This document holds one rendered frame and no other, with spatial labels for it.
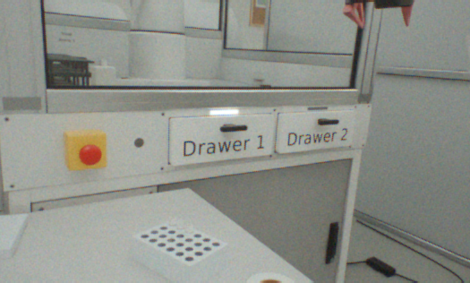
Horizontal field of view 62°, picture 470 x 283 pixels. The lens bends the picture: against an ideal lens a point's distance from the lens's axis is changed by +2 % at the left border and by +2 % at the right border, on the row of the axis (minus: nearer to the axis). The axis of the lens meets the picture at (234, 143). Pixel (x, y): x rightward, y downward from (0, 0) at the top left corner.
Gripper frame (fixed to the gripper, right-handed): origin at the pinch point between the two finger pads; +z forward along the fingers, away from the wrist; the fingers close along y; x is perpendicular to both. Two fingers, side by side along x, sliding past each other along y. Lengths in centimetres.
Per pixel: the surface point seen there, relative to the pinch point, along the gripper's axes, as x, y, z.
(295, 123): 17.0, 21.2, 18.7
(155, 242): 64, 13, -16
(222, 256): 62, 5, -11
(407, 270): 5, 10, 164
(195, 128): 36.2, 32.1, -2.8
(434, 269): -2, -1, 173
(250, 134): 28.1, 26.6, 9.8
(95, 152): 54, 35, -19
